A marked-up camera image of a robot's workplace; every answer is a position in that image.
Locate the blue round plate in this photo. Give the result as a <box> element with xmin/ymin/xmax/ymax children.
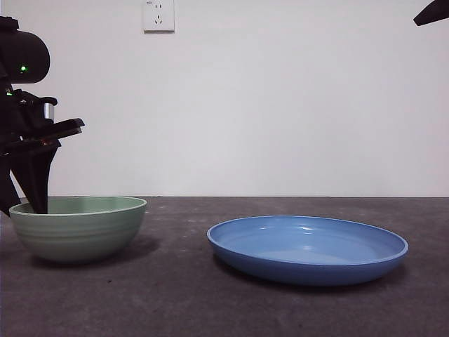
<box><xmin>206</xmin><ymin>215</ymin><xmax>410</xmax><ymax>287</ymax></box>

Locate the white wall socket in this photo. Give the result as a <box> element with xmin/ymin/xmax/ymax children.
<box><xmin>142</xmin><ymin>0</ymin><xmax>175</xmax><ymax>34</ymax></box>

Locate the green ribbed bowl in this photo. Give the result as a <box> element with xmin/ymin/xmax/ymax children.
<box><xmin>8</xmin><ymin>195</ymin><xmax>148</xmax><ymax>265</ymax></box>

